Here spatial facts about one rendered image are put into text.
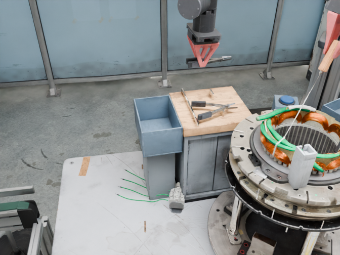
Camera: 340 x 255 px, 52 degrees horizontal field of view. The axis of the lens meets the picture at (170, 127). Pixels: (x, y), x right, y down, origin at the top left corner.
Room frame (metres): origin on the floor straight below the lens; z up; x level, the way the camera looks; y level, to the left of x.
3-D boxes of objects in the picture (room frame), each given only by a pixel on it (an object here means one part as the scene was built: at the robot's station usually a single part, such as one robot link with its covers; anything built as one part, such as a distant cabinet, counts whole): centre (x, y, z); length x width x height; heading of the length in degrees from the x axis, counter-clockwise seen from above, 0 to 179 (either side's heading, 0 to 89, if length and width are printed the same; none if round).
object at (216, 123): (0.82, -0.11, 1.05); 0.20 x 0.19 x 0.02; 102
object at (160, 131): (0.79, 0.04, 0.92); 0.17 x 0.11 x 0.28; 12
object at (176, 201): (0.72, -0.02, 0.80); 0.10 x 0.05 x 0.04; 173
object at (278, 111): (0.66, -0.26, 1.15); 0.15 x 0.04 x 0.02; 105
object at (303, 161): (0.49, -0.26, 1.14); 0.03 x 0.03 x 0.09; 15
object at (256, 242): (0.51, -0.23, 0.85); 0.06 x 0.04 x 0.05; 57
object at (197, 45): (0.86, -0.09, 1.22); 0.07 x 0.07 x 0.09; 13
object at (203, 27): (0.86, -0.09, 1.29); 0.10 x 0.07 x 0.07; 13
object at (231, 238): (0.59, -0.17, 0.81); 0.07 x 0.03 x 0.01; 8
